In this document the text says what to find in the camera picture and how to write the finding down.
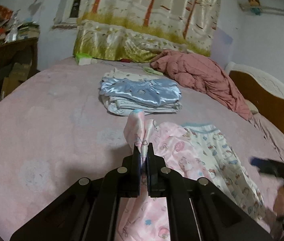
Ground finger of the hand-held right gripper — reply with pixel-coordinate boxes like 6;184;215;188
250;157;284;176

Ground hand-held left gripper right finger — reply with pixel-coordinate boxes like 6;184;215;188
146;143;274;241

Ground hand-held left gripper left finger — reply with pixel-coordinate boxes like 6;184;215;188
9;143;142;241

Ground pink printed pants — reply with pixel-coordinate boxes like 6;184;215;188
117;110;221;241

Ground white printed pants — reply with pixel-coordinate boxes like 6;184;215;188
181;123;266;223

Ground pink pillow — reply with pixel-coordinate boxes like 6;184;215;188
250;113;284;153

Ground beige pillow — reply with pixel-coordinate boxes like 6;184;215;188
245;99;259;114

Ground stack of folded clothes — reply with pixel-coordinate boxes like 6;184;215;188
102;68;183;116

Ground white and brown headboard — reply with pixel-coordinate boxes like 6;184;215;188
224;61;284;146

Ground green scissors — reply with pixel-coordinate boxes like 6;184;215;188
143;67;164;76

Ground pink checked quilt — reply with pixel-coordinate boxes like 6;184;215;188
151;50;253;119

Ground green tissue box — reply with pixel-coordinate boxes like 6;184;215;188
75;53;93;66

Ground cardboard pieces under desk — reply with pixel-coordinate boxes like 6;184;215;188
0;63;32;101

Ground tree print curtain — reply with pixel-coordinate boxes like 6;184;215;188
73;0;222;62

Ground window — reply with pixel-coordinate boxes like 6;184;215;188
52;0;86;29

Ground stack of books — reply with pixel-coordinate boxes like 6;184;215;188
17;21;40;39

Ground dark wooden desk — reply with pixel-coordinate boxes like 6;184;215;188
0;37;40;81

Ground clear spray bottle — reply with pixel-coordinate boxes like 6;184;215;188
5;14;18;43

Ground red cardboard box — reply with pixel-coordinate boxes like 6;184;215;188
0;5;14;24

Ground grey wall pipe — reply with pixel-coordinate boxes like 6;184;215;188
261;5;284;18

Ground doll wall ornament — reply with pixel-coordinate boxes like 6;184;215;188
240;0;263;15

